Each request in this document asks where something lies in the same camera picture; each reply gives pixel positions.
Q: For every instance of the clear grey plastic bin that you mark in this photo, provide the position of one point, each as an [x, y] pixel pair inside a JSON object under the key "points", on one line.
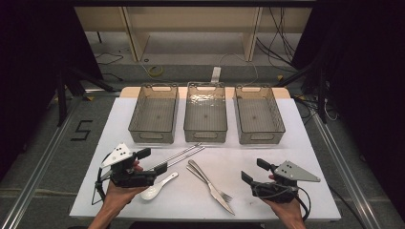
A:
{"points": [[154, 114], [205, 114], [258, 117]]}

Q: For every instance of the aluminium floor rail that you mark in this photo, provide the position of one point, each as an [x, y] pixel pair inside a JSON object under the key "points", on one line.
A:
{"points": [[344, 171], [35, 181]]}

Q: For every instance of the white power strip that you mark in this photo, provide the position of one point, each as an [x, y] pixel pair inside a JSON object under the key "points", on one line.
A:
{"points": [[216, 74]]}

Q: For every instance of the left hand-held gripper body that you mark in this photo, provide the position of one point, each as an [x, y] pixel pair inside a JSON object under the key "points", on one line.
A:
{"points": [[127, 178]]}

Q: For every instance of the beige wooden shelf unit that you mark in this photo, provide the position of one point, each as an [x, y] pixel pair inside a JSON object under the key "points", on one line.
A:
{"points": [[191, 19]]}

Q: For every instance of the metal chopstick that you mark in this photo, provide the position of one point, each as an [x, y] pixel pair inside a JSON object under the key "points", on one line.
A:
{"points": [[187, 156], [181, 153]]}

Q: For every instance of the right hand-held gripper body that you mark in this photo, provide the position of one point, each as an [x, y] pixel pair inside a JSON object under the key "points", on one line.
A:
{"points": [[280, 191]]}

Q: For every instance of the person's left hand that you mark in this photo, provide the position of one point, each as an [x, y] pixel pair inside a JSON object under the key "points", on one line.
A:
{"points": [[119, 195]]}

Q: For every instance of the person's right hand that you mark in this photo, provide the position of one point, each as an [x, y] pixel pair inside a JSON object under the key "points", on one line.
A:
{"points": [[286, 210]]}

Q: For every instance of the black curtain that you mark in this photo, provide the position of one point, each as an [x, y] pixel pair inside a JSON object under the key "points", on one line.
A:
{"points": [[366, 79], [28, 63]]}

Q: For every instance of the metal table knife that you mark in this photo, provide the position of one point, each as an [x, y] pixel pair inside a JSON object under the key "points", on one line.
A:
{"points": [[219, 197]]}

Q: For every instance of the black metal stand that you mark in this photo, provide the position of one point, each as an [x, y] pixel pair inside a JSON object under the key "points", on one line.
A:
{"points": [[62, 95], [322, 95]]}

